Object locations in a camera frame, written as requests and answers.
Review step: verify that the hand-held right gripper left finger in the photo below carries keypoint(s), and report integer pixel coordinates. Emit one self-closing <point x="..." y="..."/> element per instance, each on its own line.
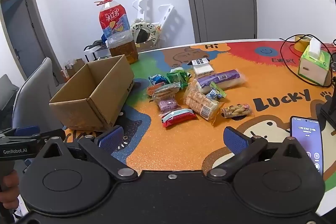
<point x="111" y="136"/>

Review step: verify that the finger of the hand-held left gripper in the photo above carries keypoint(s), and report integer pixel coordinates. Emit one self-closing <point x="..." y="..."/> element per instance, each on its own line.
<point x="26" y="131"/>

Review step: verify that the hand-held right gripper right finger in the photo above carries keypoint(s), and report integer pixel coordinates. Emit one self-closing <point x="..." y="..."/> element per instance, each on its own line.
<point x="233" y="138"/>

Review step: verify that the blue white green-edged candy packet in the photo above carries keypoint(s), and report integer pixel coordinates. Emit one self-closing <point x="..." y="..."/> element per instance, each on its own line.
<point x="215" y="94"/>

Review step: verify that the green snack packet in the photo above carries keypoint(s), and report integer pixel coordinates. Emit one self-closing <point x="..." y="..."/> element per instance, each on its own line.
<point x="177" y="77"/>

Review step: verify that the person's left hand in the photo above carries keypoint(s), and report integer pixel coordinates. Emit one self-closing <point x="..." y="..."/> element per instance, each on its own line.
<point x="9" y="195"/>

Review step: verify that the clear peanut snack packet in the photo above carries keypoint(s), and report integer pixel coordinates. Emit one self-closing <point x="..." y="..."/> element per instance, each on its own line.
<point x="237" y="110"/>

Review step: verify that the grey chair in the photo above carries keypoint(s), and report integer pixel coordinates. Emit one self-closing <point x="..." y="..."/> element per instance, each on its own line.
<point x="31" y="98"/>

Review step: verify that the grey sofa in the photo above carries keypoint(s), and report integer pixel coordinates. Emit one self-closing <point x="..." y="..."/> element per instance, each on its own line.
<point x="6" y="92"/>

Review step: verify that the clear cracker packet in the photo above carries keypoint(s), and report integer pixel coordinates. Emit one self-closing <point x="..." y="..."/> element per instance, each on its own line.
<point x="200" y="103"/>

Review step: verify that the colourful cartoon table mat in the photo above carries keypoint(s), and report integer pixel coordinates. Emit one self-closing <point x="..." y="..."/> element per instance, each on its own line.
<point x="183" y="145"/>

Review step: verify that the red snack packet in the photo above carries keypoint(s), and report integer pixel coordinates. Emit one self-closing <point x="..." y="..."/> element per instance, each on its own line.
<point x="178" y="117"/>

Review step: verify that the orange snack packet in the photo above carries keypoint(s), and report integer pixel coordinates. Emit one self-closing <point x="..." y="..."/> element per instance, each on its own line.
<point x="150" y="90"/>

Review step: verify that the long purple snack packet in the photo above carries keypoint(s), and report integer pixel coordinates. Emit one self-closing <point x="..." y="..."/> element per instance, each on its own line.
<point x="223" y="78"/>

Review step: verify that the pink purple snack packet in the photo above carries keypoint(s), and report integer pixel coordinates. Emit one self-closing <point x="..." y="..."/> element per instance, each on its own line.
<point x="168" y="104"/>

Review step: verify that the orange carton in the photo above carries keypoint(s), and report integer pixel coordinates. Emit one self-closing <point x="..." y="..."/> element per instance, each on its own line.
<point x="63" y="75"/>

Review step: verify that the clear biscuit packet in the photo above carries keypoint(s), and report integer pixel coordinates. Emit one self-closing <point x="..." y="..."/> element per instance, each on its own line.
<point x="165" y="91"/>

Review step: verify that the blue snack packet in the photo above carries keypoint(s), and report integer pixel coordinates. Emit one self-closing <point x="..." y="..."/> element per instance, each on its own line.
<point x="157" y="79"/>

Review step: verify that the black smartphone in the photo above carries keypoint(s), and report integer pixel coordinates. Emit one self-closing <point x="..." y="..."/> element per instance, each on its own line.
<point x="307" y="140"/>

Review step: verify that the white packet with black label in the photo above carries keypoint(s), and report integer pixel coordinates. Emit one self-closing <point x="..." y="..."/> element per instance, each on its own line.
<point x="202" y="68"/>

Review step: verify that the small printed cardboard box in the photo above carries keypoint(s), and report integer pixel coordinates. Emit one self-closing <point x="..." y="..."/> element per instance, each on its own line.
<point x="76" y="65"/>

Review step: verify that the black shoe rack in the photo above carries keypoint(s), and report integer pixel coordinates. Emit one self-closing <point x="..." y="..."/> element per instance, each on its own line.
<point x="90" y="53"/>

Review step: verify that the dark blue door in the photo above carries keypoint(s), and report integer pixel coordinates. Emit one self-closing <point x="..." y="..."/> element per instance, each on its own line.
<point x="18" y="37"/>

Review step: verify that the green white tissue box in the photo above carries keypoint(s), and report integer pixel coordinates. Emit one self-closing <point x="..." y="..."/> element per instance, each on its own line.
<point x="313" y="64"/>

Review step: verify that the yellow tape roll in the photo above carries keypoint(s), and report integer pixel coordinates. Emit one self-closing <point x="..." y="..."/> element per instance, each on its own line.
<point x="299" y="45"/>

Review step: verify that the large iced tea bottle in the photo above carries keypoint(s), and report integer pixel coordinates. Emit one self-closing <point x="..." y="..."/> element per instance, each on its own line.
<point x="114" y="22"/>

